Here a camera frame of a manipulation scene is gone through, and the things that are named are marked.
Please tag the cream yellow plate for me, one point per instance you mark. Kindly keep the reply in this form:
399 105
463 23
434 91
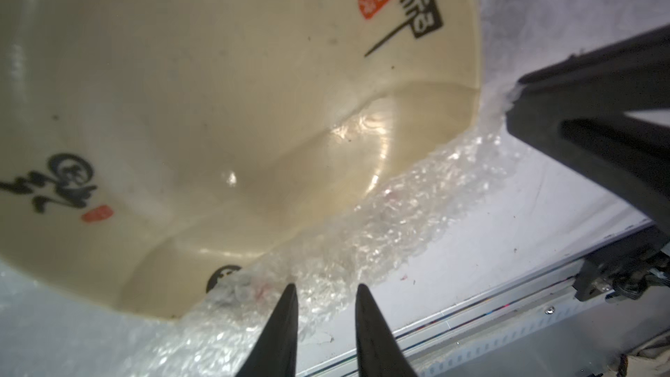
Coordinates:
147 144

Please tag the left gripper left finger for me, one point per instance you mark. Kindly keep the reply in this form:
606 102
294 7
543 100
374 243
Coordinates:
275 352

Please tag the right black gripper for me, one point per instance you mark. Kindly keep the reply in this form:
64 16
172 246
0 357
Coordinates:
578 113

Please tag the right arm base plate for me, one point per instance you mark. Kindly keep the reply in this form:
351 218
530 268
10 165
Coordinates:
626 268

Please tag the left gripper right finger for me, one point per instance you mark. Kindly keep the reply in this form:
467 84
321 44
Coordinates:
378 353

